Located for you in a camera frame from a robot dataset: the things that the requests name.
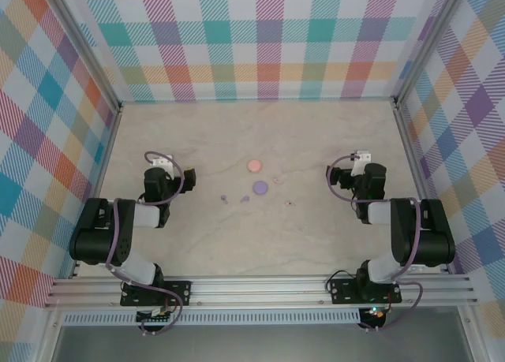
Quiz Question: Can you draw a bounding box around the small circuit board with LED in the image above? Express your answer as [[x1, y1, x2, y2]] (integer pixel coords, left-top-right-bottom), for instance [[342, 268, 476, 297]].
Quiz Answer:
[[361, 305, 390, 327]]

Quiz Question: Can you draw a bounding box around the grey metal shelf panel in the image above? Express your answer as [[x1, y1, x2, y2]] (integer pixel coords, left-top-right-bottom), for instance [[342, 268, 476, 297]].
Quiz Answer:
[[53, 325, 477, 362]]

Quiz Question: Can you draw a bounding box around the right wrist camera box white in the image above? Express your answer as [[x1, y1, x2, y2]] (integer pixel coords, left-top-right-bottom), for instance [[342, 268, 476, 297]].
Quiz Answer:
[[353, 150, 372, 177]]

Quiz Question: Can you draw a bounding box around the aluminium side rail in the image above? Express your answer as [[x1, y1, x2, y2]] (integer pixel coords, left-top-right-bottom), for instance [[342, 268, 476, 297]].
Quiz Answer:
[[393, 101, 451, 275], [69, 108, 123, 278]]

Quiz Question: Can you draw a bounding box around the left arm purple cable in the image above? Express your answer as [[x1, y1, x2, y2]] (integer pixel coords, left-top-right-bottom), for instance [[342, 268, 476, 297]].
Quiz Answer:
[[104, 151, 186, 336]]

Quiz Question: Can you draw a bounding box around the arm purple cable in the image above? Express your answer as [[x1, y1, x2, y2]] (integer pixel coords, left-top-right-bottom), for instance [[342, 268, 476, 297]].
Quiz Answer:
[[327, 153, 425, 334], [104, 151, 186, 336]]

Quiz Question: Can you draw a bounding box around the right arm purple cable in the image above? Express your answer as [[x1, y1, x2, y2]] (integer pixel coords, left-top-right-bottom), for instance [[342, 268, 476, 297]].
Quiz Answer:
[[327, 153, 425, 334]]

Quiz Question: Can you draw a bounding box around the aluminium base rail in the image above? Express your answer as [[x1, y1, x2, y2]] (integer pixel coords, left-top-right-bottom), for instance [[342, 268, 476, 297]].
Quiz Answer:
[[45, 274, 481, 310]]

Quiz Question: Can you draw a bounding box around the aluminium frame post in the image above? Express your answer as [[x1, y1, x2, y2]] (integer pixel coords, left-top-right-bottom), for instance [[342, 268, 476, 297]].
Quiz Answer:
[[47, 0, 122, 114], [393, 0, 465, 106]]

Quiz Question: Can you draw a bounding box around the white slotted cable duct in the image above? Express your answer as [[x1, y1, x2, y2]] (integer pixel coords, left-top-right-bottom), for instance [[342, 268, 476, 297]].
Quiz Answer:
[[62, 308, 362, 327]]

